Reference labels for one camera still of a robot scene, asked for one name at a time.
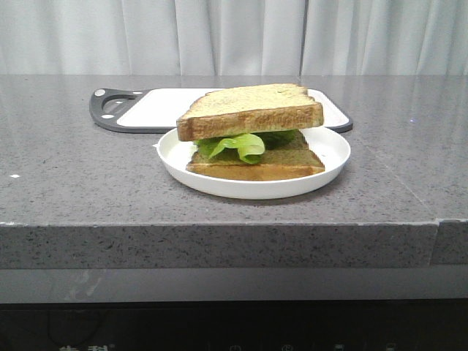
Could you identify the black appliance front panel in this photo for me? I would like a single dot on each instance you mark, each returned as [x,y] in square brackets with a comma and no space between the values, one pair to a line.
[276,325]

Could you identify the white cutting board black handle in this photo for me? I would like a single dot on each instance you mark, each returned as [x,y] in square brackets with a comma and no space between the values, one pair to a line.
[143,111]

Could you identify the toasted bread slice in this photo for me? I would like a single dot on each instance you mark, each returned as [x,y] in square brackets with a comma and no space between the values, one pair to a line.
[263,108]
[294,161]

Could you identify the white round plate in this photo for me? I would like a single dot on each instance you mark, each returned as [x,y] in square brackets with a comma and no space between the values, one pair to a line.
[332,149]

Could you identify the green lettuce leaf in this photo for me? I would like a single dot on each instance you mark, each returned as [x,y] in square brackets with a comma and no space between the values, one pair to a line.
[247,148]

